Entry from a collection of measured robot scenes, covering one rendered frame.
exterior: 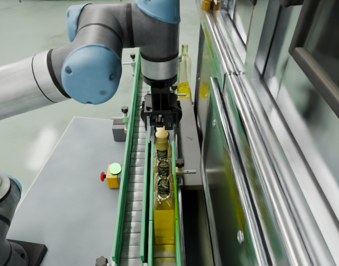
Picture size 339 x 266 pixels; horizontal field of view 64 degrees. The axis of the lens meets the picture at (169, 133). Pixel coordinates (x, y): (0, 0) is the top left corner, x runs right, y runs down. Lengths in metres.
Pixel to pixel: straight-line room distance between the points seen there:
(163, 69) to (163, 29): 0.08
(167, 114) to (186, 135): 0.59
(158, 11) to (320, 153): 0.32
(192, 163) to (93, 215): 0.42
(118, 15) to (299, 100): 0.31
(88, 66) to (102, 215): 0.81
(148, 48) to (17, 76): 0.22
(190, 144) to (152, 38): 0.69
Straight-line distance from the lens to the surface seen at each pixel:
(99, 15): 0.48
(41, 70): 0.41
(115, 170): 1.09
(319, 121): 0.33
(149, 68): 0.53
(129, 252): 0.87
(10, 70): 0.44
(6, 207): 0.96
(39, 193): 1.24
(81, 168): 1.26
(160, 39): 0.50
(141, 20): 0.49
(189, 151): 1.09
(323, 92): 0.32
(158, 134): 0.70
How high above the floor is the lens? 1.67
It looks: 43 degrees down
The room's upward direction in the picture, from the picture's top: straight up
